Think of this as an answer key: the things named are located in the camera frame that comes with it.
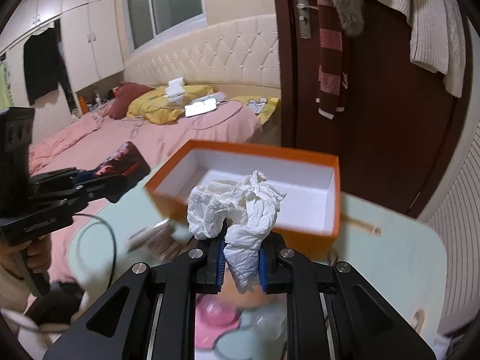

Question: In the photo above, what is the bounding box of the white tissue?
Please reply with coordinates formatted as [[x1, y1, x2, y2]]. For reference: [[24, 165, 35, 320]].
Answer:
[[187, 170, 286, 294]]

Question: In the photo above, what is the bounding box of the person left hand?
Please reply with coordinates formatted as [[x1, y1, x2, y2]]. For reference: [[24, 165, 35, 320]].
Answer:
[[0, 233, 53, 280]]

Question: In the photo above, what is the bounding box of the pink plastic toy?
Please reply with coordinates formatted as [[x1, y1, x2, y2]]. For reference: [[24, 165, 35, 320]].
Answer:
[[194, 294, 240, 350]]

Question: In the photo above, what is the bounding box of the clear plastic bag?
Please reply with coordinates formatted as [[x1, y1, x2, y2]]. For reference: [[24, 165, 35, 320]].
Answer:
[[241, 302, 287, 342]]

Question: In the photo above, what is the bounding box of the pink bed quilt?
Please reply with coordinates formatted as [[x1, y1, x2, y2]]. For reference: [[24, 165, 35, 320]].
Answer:
[[28, 101, 264, 282]]

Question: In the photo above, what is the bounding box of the orange cardboard box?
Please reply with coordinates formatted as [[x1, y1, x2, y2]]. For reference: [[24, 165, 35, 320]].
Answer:
[[145, 140, 341, 261]]

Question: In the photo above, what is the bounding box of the black hanging garment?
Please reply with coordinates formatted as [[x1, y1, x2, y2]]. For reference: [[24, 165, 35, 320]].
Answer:
[[23, 19, 77, 112]]

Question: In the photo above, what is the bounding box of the dark red pillow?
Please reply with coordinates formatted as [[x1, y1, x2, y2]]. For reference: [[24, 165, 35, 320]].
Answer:
[[108, 82, 154, 119]]

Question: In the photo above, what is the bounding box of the white tissue pack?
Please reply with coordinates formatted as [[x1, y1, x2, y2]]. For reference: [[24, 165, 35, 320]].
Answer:
[[165, 77, 186, 105]]

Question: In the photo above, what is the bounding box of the dark red wooden door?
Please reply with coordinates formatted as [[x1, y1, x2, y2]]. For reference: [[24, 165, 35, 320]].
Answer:
[[274, 0, 472, 218]]

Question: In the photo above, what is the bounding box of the white wardrobe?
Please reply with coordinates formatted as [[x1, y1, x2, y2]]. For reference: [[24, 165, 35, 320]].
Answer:
[[1, 0, 124, 141]]

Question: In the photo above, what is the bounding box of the yellow cartoon pillow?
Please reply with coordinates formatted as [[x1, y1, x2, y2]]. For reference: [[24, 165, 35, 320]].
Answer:
[[232, 96, 281, 125]]

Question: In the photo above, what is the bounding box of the striped red scarf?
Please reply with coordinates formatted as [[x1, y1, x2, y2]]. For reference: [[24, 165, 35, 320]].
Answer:
[[304, 0, 348, 119]]

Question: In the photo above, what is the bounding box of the beige tufted headboard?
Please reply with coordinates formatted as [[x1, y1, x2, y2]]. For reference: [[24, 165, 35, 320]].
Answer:
[[124, 14, 281, 89]]

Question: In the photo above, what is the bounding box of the white knit sweater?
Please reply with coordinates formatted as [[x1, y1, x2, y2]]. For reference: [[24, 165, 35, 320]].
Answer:
[[377, 0, 466, 98]]

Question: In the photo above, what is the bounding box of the black cable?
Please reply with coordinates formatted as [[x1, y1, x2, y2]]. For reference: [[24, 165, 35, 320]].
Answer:
[[72, 213, 118, 290]]

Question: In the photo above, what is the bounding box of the silver door handle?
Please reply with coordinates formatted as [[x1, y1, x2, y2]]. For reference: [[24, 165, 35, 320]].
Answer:
[[295, 0, 318, 39]]

